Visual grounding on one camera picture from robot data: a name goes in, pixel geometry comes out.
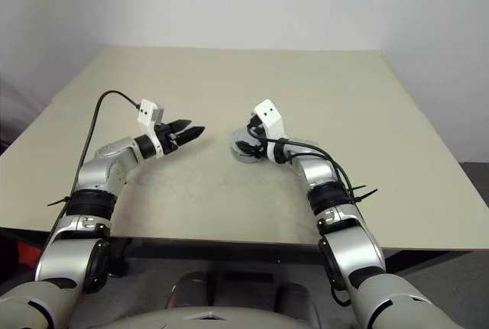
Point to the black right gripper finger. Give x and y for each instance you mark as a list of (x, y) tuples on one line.
[(250, 129), (250, 147)]

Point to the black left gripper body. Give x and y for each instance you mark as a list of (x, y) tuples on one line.
[(167, 140)]

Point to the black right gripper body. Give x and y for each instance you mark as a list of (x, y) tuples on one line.
[(258, 134)]

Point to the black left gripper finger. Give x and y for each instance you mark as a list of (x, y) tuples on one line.
[(190, 134), (180, 124)]

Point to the silver motor cover with circuit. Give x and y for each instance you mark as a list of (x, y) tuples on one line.
[(240, 137)]

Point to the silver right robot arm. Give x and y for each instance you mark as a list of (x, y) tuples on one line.
[(344, 237)]

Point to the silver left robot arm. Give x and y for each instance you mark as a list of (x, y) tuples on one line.
[(95, 176)]

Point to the dark rounded shape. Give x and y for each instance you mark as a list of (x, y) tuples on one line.
[(302, 302), (191, 291)]

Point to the grey robot torso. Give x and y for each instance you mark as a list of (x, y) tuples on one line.
[(229, 319)]

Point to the red object under table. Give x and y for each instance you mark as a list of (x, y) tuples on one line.
[(26, 254)]

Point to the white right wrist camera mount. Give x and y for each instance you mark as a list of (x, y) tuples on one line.
[(271, 117)]

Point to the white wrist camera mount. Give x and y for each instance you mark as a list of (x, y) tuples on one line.
[(147, 115), (271, 117)]

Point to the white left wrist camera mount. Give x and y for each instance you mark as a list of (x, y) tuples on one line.
[(147, 115)]

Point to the black table frame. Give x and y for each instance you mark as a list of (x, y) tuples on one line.
[(118, 252)]

